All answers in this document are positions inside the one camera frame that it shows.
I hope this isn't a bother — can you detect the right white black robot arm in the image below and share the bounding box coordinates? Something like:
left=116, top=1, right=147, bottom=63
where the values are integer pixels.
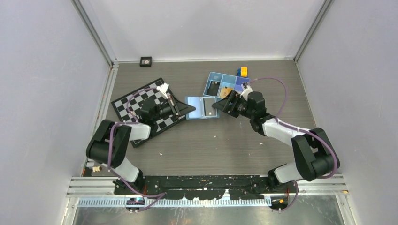
left=212, top=91, right=340, bottom=192

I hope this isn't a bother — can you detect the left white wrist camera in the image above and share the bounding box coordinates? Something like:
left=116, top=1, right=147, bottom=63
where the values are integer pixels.
left=156, top=83, right=169, bottom=98

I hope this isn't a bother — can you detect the black card in tray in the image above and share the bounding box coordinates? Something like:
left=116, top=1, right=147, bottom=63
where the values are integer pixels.
left=206, top=81, right=220, bottom=96

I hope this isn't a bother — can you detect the light blue card holder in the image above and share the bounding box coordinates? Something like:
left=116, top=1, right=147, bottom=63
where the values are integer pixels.
left=185, top=96, right=220, bottom=120

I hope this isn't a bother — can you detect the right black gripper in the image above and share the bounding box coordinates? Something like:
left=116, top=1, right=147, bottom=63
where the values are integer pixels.
left=213, top=90, right=255, bottom=119

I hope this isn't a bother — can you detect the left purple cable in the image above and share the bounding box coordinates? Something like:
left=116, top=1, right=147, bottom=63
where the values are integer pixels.
left=107, top=87, right=170, bottom=212

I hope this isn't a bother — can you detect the blue yellow toy block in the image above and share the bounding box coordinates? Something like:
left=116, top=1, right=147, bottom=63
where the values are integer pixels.
left=237, top=67, right=248, bottom=77

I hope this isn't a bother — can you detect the black credit card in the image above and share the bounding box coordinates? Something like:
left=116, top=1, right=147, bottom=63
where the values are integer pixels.
left=203, top=97, right=217, bottom=117

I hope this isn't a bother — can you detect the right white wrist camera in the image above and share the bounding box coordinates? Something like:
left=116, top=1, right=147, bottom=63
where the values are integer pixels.
left=240, top=82, right=253, bottom=100

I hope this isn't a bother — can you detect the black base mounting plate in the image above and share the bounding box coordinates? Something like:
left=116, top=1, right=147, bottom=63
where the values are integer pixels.
left=130, top=175, right=296, bottom=200

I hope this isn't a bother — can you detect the blue three-compartment organizer tray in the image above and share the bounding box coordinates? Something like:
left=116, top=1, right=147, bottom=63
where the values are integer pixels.
left=203, top=72, right=250, bottom=100

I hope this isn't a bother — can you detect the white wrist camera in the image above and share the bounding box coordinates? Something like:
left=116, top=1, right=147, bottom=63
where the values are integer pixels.
left=240, top=82, right=253, bottom=100
left=156, top=83, right=169, bottom=98

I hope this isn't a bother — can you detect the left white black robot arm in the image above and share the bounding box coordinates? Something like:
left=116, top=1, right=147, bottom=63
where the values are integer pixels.
left=86, top=95, right=196, bottom=194

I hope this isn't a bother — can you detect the small black square device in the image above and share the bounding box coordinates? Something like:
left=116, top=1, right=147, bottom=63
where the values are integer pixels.
left=139, top=56, right=153, bottom=68

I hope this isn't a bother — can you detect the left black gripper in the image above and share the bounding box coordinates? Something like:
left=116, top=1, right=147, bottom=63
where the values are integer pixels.
left=152, top=94, right=195, bottom=122

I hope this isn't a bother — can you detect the black white chessboard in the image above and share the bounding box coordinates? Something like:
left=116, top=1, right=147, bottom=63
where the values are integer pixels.
left=111, top=78, right=186, bottom=148

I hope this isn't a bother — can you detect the cream chess piece on floor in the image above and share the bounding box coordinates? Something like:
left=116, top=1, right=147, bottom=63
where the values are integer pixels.
left=92, top=166, right=102, bottom=173

